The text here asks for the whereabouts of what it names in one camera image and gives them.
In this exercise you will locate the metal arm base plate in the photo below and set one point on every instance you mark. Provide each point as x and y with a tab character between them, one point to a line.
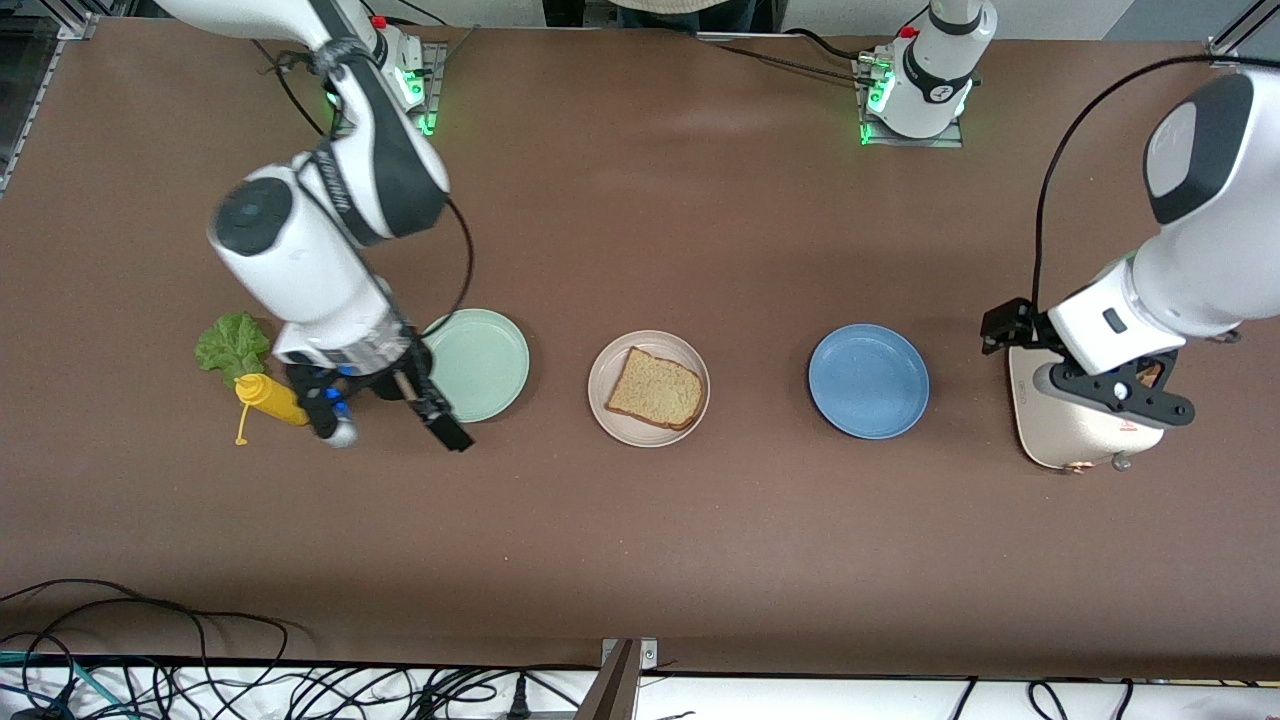
438	90
862	120

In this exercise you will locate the person in dark trousers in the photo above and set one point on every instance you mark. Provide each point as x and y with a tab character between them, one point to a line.
660	12

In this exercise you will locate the white toaster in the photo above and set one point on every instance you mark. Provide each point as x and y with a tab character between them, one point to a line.
1060	440

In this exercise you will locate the mint green plate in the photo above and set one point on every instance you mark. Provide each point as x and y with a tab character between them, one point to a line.
490	360

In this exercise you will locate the blue plate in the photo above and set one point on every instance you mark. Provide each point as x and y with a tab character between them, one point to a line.
868	380

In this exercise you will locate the brown bread slice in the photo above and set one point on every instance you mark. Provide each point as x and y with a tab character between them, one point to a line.
655	390
1152	375

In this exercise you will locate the aluminium frame rail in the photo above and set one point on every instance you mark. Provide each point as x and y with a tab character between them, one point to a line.
1240	35
40	80

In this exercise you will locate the grey metal bracket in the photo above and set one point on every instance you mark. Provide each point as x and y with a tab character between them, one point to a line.
615	690

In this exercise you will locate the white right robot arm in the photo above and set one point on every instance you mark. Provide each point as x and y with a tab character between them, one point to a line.
300	250

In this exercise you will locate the yellow squeeze bottle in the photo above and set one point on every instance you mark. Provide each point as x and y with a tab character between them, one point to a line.
265	392

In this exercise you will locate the black power plug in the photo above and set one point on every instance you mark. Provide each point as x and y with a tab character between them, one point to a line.
518	698

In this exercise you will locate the beige plate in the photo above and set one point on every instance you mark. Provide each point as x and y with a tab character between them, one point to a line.
645	438

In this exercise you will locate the green lettuce leaf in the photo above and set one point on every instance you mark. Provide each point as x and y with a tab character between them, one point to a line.
230	345

